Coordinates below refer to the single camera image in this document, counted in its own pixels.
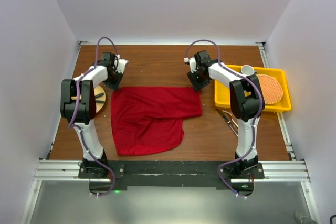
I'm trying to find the silver knife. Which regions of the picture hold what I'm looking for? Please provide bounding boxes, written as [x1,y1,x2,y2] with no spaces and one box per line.
[216,108,238,137]

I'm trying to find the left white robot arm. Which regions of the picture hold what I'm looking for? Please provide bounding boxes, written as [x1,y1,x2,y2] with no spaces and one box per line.
[60,52,129,178]

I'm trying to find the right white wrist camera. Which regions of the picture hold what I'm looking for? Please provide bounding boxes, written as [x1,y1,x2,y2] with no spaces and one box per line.
[184,57,197,73]

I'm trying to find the white cup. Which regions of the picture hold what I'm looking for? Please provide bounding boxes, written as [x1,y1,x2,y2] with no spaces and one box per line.
[240,65,257,76]

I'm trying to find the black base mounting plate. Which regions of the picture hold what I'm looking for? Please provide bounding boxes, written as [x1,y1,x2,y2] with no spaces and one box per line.
[78,160,265,195]

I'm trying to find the orange woven coaster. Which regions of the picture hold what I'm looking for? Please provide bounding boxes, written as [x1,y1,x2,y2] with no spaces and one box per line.
[257,74,284,105]

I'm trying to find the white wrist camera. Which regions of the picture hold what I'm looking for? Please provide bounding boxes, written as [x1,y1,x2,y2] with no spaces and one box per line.
[184,57,197,73]
[114,55,129,74]

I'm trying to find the yellow plastic tray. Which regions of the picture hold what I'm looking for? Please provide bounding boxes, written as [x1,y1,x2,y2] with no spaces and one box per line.
[214,67,291,112]

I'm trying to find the silver fork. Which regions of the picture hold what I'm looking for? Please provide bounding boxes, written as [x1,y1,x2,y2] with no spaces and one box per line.
[222,110,238,128]

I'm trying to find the red cloth napkin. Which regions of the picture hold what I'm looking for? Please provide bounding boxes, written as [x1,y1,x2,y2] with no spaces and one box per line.
[111,87,202,156]

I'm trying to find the round wooden plate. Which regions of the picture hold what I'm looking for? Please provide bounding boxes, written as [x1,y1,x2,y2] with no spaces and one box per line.
[90,86,107,113]

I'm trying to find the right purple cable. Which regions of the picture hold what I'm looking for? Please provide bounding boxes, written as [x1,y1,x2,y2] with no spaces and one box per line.
[183,39,263,198]

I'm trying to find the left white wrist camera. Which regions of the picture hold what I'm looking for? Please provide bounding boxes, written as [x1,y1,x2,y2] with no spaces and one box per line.
[114,55,129,74]

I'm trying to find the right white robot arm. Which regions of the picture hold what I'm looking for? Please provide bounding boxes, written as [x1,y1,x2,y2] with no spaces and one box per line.
[184,50,265,178]

